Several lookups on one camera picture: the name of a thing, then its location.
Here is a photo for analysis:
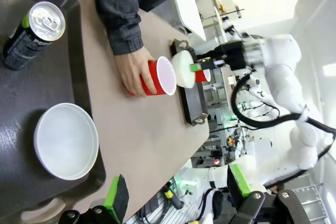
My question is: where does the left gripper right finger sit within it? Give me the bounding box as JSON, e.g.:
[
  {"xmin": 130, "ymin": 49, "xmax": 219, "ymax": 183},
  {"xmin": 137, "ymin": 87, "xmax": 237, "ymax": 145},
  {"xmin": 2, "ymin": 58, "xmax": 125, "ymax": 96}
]
[{"xmin": 226, "ymin": 163, "xmax": 318, "ymax": 224}]

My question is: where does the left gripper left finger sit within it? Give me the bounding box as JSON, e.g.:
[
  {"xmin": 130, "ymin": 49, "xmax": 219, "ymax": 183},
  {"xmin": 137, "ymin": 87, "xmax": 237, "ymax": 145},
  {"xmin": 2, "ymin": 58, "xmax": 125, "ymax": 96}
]
[{"xmin": 88, "ymin": 173, "xmax": 130, "ymax": 224}]

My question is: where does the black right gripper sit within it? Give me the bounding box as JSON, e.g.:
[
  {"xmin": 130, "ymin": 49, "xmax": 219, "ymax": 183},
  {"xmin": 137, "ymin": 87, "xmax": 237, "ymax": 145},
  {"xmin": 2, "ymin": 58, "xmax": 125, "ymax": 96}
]
[{"xmin": 190, "ymin": 39, "xmax": 249, "ymax": 73}]

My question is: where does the red plastic cup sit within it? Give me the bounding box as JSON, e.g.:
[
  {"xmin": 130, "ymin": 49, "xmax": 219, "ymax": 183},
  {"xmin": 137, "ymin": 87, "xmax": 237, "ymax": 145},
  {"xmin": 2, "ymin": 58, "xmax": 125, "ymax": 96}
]
[
  {"xmin": 128, "ymin": 56, "xmax": 177, "ymax": 97},
  {"xmin": 194, "ymin": 68, "xmax": 212, "ymax": 83}
]

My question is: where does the cream white bowl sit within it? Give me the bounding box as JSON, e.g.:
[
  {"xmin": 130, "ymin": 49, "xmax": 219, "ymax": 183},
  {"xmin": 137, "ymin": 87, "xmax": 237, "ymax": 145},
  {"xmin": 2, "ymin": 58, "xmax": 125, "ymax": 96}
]
[{"xmin": 171, "ymin": 50, "xmax": 196, "ymax": 89}]

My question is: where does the grey-white bowl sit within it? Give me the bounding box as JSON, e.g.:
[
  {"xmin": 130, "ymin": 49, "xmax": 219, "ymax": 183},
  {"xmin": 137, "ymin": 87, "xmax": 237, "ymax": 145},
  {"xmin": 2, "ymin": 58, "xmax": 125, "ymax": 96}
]
[{"xmin": 33, "ymin": 102, "xmax": 100, "ymax": 180}]

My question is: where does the black beverage can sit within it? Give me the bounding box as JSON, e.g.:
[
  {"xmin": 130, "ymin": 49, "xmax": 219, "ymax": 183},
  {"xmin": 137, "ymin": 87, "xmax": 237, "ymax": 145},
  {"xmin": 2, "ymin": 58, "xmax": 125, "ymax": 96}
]
[{"xmin": 2, "ymin": 1, "xmax": 66, "ymax": 70}]

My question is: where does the person's right forearm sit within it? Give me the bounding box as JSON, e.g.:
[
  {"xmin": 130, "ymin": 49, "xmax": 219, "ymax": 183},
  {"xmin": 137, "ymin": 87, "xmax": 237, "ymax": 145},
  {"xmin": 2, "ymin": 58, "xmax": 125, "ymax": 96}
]
[{"xmin": 93, "ymin": 0, "xmax": 145, "ymax": 56}]

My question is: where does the person's right hand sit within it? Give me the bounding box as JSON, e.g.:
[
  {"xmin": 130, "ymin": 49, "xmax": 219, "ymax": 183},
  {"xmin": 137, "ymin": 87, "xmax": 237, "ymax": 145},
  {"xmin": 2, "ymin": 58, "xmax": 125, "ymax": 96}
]
[{"xmin": 114, "ymin": 47, "xmax": 158, "ymax": 98}]

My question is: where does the dark brown plastic tray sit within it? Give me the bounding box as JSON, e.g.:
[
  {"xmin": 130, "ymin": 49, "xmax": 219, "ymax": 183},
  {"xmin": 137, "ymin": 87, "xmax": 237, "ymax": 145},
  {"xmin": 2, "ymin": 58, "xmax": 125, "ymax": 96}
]
[
  {"xmin": 0, "ymin": 0, "xmax": 107, "ymax": 222},
  {"xmin": 170, "ymin": 39, "xmax": 209, "ymax": 125}
]

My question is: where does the white table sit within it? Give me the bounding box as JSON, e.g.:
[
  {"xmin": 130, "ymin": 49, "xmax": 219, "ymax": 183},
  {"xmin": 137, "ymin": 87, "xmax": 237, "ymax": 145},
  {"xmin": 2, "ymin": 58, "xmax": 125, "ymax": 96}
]
[{"xmin": 173, "ymin": 0, "xmax": 207, "ymax": 41}]

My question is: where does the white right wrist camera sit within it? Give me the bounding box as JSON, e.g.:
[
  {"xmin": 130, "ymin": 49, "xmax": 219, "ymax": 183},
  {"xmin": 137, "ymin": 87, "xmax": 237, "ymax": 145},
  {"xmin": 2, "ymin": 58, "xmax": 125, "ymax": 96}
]
[{"xmin": 248, "ymin": 76, "xmax": 266, "ymax": 99}]

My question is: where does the black braided cable sleeve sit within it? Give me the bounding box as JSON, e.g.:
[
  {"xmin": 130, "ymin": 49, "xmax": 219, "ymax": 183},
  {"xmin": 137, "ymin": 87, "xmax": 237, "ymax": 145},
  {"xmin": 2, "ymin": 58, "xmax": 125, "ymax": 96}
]
[{"xmin": 230, "ymin": 69, "xmax": 336, "ymax": 167}]

